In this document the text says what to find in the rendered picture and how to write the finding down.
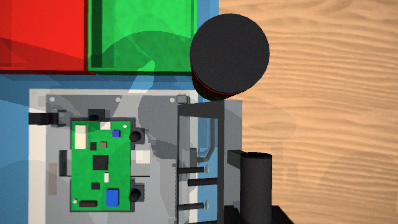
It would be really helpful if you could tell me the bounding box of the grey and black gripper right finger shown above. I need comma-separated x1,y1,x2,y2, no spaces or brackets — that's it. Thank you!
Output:
272,205,294,224

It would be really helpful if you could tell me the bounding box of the green circuit board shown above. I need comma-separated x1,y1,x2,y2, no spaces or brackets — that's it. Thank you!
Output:
71,121,131,210

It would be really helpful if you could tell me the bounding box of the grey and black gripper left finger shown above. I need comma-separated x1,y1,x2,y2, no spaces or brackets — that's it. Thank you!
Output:
224,205,244,224

